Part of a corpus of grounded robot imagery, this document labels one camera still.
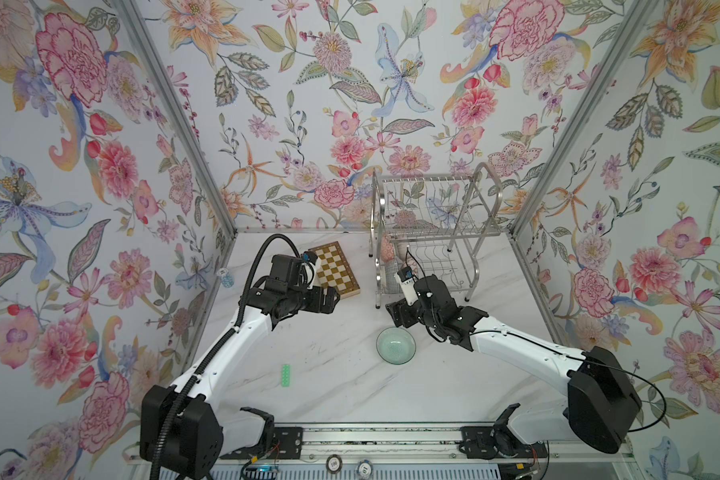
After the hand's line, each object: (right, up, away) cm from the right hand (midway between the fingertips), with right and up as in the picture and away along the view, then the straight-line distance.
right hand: (397, 298), depth 85 cm
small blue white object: (-56, +5, +18) cm, 59 cm away
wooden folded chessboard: (-20, +7, +21) cm, 29 cm away
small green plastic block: (-31, -21, -1) cm, 38 cm away
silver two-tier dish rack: (+18, +27, +40) cm, 51 cm away
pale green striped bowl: (0, -15, +5) cm, 15 cm away
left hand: (-19, +1, -4) cm, 19 cm away
